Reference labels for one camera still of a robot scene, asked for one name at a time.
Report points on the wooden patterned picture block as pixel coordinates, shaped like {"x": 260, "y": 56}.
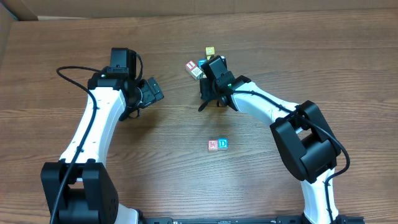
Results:
{"x": 196, "y": 73}

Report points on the blue letter D block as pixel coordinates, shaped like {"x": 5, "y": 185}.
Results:
{"x": 222, "y": 144}

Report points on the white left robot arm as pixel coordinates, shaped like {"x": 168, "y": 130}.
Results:
{"x": 78, "y": 188}

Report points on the upper yellow block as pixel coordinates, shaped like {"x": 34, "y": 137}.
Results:
{"x": 209, "y": 51}

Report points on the blue letter L block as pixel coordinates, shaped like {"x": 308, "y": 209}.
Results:
{"x": 201, "y": 62}

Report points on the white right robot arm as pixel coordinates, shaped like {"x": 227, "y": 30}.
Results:
{"x": 305, "y": 142}

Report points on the red letter M block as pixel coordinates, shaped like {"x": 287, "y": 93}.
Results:
{"x": 213, "y": 145}

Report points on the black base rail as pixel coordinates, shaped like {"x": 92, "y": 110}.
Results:
{"x": 278, "y": 220}

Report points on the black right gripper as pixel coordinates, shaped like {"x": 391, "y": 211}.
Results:
{"x": 206, "y": 91}

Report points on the red letter I block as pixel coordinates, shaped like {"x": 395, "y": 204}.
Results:
{"x": 190, "y": 66}

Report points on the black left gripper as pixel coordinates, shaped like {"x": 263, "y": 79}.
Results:
{"x": 151, "y": 92}

